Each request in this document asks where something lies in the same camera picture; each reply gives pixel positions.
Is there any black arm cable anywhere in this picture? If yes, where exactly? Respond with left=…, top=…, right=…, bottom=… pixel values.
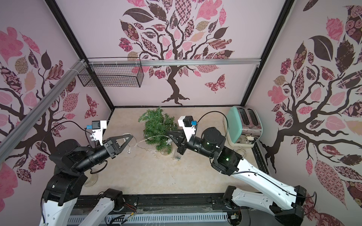
left=196, top=111, right=229, bottom=133
left=41, top=120, right=94, bottom=147

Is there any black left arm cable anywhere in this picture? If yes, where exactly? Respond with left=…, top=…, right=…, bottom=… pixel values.
left=41, top=120, right=94, bottom=147

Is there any back wall aluminium rail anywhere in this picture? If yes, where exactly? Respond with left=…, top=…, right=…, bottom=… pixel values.
left=88, top=58, right=261, bottom=66

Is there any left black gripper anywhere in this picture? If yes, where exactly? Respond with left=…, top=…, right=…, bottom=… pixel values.
left=75, top=133, right=133, bottom=171

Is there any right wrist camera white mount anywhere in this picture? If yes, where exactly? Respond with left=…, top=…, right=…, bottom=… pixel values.
left=178, top=115, right=197, bottom=142

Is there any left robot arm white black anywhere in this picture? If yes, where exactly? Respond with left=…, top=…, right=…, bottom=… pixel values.
left=39, top=134, right=133, bottom=226

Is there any black wire basket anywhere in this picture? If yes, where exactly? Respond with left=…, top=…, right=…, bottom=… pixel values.
left=78, top=56, right=144, bottom=88

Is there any white slotted cable duct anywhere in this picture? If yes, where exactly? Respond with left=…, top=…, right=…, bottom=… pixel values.
left=67, top=212, right=228, bottom=226

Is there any left wall aluminium rail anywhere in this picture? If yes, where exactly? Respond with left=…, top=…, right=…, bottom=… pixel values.
left=1, top=59, right=86, bottom=163

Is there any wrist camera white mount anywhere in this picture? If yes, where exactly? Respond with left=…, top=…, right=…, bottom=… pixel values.
left=86, top=120, right=107, bottom=146
left=178, top=115, right=197, bottom=142

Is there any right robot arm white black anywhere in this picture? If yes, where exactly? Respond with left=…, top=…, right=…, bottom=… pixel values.
left=167, top=127, right=306, bottom=226

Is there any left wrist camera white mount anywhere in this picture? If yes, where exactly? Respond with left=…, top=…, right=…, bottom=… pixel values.
left=86, top=120, right=107, bottom=146

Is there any beige round lid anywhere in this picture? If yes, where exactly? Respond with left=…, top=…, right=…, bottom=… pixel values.
left=84, top=173, right=98, bottom=187

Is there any black base frame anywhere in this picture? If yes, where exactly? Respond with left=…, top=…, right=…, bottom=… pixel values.
left=67, top=192, right=283, bottom=226

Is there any wall aluminium rail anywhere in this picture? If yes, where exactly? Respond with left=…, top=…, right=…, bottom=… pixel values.
left=1, top=59, right=86, bottom=163
left=88, top=58, right=261, bottom=66

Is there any mint green toaster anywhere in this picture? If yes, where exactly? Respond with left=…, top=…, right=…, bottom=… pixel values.
left=223, top=106, right=263, bottom=148

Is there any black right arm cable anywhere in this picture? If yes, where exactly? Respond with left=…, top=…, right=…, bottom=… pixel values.
left=196, top=111, right=229, bottom=133

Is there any clear plastic battery box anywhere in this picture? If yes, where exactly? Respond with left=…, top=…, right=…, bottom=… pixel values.
left=173, top=149, right=183, bottom=161

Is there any small green christmas tree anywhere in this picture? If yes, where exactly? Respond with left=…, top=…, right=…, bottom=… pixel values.
left=138, top=107, right=178, bottom=154

